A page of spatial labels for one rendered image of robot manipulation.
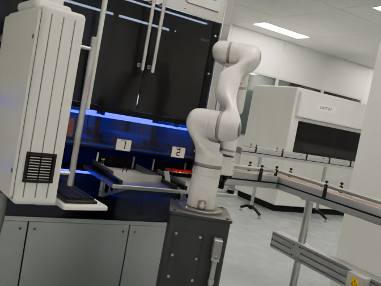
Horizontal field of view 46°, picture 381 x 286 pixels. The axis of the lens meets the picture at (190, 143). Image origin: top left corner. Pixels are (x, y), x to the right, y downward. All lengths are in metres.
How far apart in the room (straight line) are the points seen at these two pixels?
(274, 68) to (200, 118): 7.08
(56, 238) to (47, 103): 0.93
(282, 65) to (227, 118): 7.19
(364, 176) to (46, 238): 2.24
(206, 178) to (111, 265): 0.99
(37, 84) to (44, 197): 0.43
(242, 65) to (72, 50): 0.73
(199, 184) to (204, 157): 0.11
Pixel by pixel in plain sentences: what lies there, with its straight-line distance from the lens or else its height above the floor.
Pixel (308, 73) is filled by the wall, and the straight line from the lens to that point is 9.47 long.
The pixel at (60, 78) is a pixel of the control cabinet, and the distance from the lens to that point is 1.80.
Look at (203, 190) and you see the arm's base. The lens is 1.88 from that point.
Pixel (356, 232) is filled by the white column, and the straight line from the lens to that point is 3.57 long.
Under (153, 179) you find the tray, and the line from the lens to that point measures 2.30.
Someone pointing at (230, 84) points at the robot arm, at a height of 1.40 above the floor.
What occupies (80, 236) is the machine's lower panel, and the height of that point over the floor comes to 0.51.
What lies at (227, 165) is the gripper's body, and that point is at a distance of 2.32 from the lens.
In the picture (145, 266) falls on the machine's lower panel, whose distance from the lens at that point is 2.74.
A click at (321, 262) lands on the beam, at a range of 2.99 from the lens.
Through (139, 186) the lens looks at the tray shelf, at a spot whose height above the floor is 0.88.
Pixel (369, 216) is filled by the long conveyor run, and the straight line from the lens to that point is 2.73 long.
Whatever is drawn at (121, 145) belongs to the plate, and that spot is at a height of 1.02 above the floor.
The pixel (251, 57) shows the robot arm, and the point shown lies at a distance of 2.06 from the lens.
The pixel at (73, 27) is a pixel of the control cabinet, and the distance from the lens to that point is 1.82.
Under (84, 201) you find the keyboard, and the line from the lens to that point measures 1.95.
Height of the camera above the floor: 1.25
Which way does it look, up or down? 4 degrees down
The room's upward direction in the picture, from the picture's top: 10 degrees clockwise
